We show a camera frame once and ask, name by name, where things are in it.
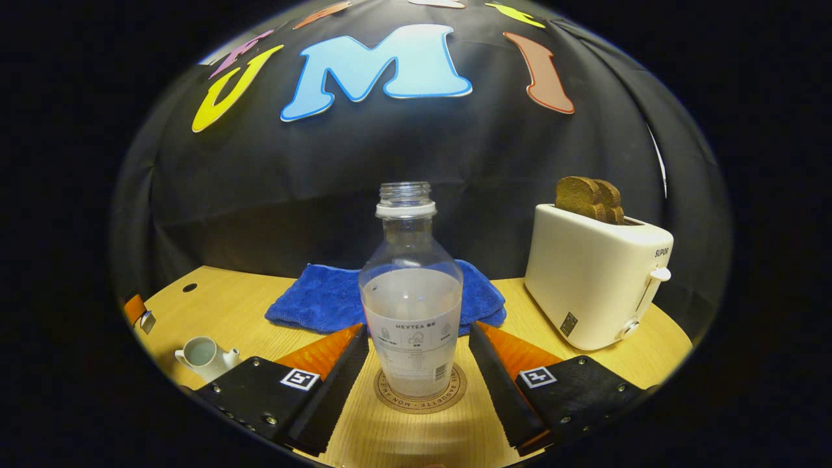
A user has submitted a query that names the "white ceramic teacup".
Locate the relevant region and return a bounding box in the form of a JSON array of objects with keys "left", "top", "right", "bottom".
[{"left": 174, "top": 336, "right": 242, "bottom": 383}]

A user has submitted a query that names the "blue towel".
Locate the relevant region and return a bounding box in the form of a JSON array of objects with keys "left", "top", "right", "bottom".
[{"left": 265, "top": 259, "right": 507, "bottom": 336}]

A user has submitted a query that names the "round wooden coaster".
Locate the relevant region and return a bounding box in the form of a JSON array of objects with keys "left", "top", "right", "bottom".
[{"left": 374, "top": 363, "right": 467, "bottom": 415}]

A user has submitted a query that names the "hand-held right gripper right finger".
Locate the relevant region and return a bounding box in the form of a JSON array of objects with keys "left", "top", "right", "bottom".
[{"left": 468, "top": 320, "right": 658, "bottom": 456}]

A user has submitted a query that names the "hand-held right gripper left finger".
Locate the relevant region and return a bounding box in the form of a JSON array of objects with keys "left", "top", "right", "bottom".
[{"left": 195, "top": 323, "right": 370, "bottom": 458}]

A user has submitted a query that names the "white toaster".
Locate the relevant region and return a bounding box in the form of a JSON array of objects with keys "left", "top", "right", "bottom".
[{"left": 524, "top": 203, "right": 675, "bottom": 352}]

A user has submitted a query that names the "brown bread slice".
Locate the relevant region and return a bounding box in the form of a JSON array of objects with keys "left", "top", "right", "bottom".
[
  {"left": 556, "top": 176, "right": 608, "bottom": 222},
  {"left": 597, "top": 179, "right": 626, "bottom": 226}
]

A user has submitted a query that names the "clear plastic water bottle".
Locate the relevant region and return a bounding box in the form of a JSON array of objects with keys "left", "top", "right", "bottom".
[{"left": 358, "top": 182, "right": 464, "bottom": 398}]

